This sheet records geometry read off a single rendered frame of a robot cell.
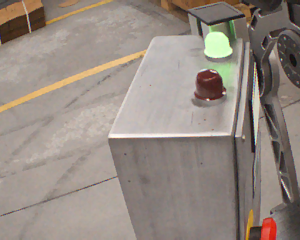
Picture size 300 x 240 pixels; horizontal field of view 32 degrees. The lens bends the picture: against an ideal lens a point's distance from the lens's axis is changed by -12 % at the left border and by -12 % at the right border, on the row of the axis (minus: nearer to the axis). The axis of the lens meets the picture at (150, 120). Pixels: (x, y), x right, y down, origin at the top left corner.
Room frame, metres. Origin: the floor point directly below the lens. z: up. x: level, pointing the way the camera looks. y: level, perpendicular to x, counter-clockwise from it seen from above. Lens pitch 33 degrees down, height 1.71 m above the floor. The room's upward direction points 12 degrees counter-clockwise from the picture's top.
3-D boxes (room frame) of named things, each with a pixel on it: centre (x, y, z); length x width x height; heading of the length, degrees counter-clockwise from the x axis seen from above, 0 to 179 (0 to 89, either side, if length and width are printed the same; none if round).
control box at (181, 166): (0.42, -0.04, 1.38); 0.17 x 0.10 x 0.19; 162
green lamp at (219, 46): (0.45, -0.07, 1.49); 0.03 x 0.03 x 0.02
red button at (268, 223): (0.35, -0.09, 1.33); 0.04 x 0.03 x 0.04; 162
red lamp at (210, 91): (0.38, -0.05, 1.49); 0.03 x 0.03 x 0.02
